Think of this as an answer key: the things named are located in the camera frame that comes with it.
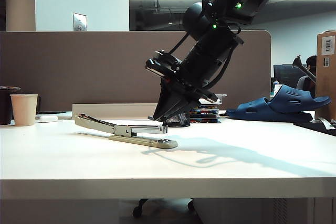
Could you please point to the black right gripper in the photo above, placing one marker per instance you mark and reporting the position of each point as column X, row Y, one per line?
column 207, row 61

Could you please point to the beige long-reach stapler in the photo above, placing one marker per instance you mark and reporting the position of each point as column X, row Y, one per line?
column 123, row 130

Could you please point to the black mesh pen cup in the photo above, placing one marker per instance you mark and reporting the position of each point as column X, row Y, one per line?
column 181, row 120

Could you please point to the clear plastic tray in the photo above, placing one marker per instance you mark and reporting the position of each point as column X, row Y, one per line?
column 220, row 98

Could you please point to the blue rubber slipper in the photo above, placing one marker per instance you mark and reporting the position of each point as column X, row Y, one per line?
column 299, row 98
column 262, row 113

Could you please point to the brown desk partition panel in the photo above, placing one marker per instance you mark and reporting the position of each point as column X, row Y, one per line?
column 78, row 69

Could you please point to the black computer monitor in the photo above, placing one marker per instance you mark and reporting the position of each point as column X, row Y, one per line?
column 286, row 75

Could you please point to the seated person in background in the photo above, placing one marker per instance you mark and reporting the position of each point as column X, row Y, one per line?
column 308, row 77

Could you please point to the black flat mat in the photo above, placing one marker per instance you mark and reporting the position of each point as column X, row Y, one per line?
column 315, row 127

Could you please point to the beige paper cup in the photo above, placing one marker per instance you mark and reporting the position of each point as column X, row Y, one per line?
column 24, row 110

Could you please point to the brown cardboard box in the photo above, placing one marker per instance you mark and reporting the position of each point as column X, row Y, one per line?
column 326, row 77

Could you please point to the black round container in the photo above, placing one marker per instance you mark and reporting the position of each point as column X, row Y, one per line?
column 4, row 106

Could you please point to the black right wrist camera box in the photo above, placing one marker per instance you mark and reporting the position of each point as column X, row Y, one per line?
column 164, row 64

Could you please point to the metal wall switch plate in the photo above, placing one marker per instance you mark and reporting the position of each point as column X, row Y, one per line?
column 79, row 22

